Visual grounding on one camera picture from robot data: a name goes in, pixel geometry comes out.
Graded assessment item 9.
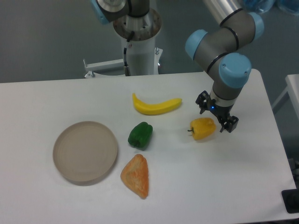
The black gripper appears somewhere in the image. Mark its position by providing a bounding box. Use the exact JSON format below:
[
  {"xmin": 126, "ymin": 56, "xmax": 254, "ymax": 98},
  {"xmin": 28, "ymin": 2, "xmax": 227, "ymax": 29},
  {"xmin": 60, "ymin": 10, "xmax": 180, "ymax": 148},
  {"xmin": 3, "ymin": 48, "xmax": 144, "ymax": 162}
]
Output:
[{"xmin": 195, "ymin": 91, "xmax": 239, "ymax": 133}]

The blue plastic bag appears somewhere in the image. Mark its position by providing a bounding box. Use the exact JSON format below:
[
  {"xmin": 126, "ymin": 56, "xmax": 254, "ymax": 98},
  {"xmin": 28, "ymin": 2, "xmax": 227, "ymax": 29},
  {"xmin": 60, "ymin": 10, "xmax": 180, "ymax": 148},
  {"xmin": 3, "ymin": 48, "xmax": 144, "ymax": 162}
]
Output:
[{"xmin": 240, "ymin": 0, "xmax": 299, "ymax": 16}]

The black device at edge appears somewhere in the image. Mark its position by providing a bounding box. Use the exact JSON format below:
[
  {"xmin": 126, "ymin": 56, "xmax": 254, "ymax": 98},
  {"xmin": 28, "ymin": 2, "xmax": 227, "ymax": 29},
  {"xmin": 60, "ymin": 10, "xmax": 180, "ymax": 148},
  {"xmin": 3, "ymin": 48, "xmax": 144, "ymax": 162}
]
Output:
[{"xmin": 281, "ymin": 189, "xmax": 299, "ymax": 214}]

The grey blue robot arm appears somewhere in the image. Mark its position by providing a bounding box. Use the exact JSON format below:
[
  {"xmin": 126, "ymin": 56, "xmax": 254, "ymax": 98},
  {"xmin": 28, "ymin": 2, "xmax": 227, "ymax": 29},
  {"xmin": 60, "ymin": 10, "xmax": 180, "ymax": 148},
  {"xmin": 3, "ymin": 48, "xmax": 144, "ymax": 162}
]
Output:
[{"xmin": 91, "ymin": 0, "xmax": 264, "ymax": 132}]

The white side table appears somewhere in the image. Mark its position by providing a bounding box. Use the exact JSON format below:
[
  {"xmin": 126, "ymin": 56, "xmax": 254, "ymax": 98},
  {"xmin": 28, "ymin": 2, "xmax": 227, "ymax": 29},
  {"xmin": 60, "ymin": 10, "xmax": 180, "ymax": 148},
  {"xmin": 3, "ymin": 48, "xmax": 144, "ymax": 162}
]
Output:
[{"xmin": 271, "ymin": 74, "xmax": 299, "ymax": 116}]

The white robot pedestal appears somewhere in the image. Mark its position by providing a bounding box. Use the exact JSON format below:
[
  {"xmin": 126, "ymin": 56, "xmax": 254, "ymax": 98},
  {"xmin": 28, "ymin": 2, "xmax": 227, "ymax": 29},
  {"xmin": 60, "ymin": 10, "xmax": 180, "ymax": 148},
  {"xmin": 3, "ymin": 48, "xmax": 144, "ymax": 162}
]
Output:
[{"xmin": 84, "ymin": 8, "xmax": 163, "ymax": 78}]

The green bell pepper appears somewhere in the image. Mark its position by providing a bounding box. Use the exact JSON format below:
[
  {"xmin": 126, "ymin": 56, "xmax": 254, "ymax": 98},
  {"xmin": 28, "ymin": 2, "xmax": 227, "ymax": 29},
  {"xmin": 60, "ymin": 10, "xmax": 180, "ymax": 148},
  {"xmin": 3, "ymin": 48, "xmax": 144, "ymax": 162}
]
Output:
[{"xmin": 128, "ymin": 122, "xmax": 153, "ymax": 148}]

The beige round plate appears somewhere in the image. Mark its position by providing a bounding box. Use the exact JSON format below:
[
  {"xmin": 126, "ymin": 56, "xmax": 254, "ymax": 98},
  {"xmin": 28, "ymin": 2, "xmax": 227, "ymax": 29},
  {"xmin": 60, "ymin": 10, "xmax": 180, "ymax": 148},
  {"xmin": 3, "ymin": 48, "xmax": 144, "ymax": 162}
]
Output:
[{"xmin": 52, "ymin": 121, "xmax": 118, "ymax": 186}]

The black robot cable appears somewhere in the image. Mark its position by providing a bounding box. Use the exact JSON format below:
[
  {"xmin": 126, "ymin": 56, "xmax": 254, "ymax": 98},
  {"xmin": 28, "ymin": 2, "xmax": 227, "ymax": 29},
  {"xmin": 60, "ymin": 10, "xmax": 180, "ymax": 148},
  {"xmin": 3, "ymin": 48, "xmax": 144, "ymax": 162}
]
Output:
[{"xmin": 123, "ymin": 30, "xmax": 135, "ymax": 77}]

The yellow bell pepper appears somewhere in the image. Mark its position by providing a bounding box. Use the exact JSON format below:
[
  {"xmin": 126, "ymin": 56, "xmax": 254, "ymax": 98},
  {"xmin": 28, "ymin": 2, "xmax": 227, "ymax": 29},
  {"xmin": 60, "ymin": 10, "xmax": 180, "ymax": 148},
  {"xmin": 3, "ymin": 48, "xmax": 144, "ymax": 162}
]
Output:
[{"xmin": 187, "ymin": 118, "xmax": 216, "ymax": 140}]

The orange triangular pastry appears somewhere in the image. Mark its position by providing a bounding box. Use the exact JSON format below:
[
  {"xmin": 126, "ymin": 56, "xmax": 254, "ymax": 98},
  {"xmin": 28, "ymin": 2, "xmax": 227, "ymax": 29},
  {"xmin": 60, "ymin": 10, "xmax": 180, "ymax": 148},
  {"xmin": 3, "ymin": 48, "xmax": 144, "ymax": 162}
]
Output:
[{"xmin": 121, "ymin": 154, "xmax": 149, "ymax": 199}]

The yellow banana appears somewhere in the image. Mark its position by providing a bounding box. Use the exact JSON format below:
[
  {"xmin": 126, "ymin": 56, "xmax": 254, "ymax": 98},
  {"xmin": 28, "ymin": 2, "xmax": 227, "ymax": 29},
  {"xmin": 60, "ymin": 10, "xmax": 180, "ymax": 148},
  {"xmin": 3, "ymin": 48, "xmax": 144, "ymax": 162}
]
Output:
[{"xmin": 132, "ymin": 93, "xmax": 182, "ymax": 115}]

